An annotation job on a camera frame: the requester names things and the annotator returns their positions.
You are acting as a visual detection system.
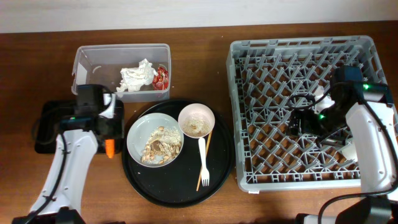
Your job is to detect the clear plastic waste bin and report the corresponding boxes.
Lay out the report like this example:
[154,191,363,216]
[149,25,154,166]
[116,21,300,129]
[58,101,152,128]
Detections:
[72,44,171,95]

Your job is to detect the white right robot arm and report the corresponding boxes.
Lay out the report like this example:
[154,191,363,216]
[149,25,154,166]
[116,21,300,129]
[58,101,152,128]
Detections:
[287,65,397,223]

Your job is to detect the orange carrot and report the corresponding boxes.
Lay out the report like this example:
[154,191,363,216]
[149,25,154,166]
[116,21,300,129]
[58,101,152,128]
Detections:
[104,139,115,159]

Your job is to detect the white cup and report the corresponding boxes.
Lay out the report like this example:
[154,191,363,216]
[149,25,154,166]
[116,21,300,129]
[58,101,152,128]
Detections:
[340,140,358,162]

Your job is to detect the grey dishwasher rack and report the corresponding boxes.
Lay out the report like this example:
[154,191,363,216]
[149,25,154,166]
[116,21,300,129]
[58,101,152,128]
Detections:
[226,35,386,194]

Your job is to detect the white tissue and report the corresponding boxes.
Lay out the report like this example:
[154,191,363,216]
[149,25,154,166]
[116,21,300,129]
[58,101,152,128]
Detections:
[116,58,157,92]

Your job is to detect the pink bowl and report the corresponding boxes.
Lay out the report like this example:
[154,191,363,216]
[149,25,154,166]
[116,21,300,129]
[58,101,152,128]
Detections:
[178,103,215,138]

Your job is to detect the black rectangular tray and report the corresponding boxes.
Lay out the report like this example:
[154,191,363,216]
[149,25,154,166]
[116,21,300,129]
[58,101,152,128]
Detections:
[31,100,124,154]

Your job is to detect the wooden chopstick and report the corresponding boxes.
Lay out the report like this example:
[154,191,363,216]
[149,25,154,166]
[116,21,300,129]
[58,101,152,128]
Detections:
[196,131,212,191]

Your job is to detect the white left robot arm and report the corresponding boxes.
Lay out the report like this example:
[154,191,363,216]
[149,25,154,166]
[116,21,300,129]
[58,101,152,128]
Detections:
[13,85,124,223]

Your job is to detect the white plastic fork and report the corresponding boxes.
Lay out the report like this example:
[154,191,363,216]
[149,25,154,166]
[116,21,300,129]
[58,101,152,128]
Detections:
[198,138,210,187]

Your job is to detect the peanut shells and rice scraps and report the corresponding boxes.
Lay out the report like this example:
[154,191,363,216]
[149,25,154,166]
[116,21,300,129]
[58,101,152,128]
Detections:
[141,126,183,165]

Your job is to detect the grey plate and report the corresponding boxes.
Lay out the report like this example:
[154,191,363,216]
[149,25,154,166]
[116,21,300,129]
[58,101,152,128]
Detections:
[126,113,184,168]

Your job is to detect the rice crumbs in bowl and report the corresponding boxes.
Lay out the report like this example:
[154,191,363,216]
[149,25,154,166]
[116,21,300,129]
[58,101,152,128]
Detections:
[182,117,210,138]

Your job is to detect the red snack wrapper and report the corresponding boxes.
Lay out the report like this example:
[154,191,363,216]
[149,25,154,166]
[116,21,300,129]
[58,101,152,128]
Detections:
[152,66,169,90]

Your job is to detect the round black serving tray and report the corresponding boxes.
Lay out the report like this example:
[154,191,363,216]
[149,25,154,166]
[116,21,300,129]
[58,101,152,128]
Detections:
[122,111,234,208]

